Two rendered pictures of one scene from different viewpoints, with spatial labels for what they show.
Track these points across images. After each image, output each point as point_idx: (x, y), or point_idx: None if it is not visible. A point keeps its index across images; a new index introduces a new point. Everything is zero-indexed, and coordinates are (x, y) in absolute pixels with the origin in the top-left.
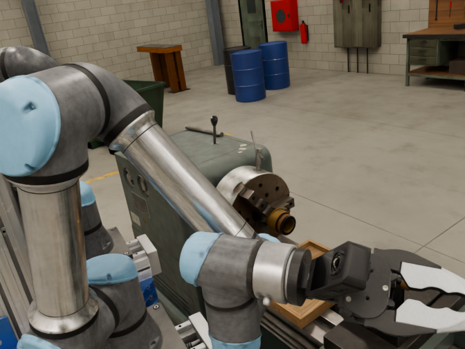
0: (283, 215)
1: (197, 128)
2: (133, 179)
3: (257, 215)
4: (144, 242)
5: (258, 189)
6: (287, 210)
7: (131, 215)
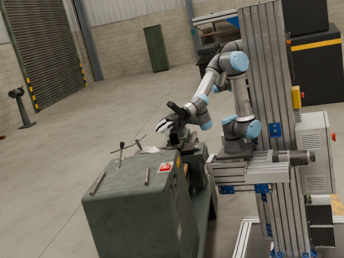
0: None
1: (97, 184)
2: (173, 186)
3: None
4: (210, 158)
5: None
6: None
7: (178, 234)
